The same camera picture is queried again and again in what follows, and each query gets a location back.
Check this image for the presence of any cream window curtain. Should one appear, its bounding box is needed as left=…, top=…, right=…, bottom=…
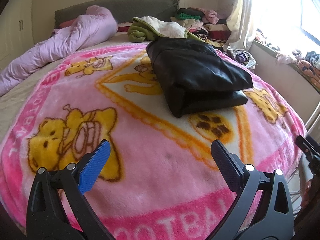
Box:
left=223, top=0, right=256, bottom=51

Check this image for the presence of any person's right hand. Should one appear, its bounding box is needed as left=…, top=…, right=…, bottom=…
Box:
left=300, top=178, right=314, bottom=209

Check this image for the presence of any pile of folded clothes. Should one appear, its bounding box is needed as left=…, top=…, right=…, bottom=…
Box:
left=170, top=7, right=231, bottom=50

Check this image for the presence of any floral cloth on windowsill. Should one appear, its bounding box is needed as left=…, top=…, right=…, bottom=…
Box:
left=254, top=29, right=319, bottom=93

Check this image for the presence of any white wardrobe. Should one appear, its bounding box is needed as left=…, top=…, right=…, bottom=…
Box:
left=1, top=0, right=34, bottom=69

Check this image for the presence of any bag of clothes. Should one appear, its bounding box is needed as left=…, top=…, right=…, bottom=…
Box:
left=225, top=49, right=257, bottom=72

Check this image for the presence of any black leather jacket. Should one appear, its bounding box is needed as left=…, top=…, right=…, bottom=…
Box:
left=146, top=37, right=253, bottom=118

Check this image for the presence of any grey padded headboard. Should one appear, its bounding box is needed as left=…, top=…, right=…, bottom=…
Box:
left=54, top=0, right=180, bottom=29

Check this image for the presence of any green and cream blanket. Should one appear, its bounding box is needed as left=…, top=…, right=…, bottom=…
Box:
left=127, top=16, right=204, bottom=42

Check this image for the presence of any pink cartoon fleece blanket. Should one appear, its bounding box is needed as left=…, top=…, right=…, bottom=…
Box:
left=1, top=43, right=306, bottom=239

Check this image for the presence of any red striped pillow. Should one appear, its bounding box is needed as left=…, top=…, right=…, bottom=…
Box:
left=117, top=22, right=132, bottom=33

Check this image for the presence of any lilac quilted duvet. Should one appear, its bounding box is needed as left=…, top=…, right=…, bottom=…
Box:
left=1, top=5, right=118, bottom=96

